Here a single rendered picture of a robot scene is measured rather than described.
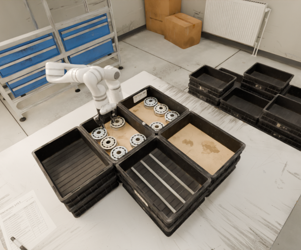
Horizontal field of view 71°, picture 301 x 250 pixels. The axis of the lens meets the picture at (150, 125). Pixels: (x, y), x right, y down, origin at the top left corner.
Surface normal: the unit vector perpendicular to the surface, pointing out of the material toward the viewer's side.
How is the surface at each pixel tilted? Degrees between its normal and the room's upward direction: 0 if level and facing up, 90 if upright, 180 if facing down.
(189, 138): 0
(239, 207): 0
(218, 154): 0
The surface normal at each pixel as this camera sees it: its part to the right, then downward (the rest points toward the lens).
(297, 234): -0.06, -0.69
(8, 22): 0.70, 0.49
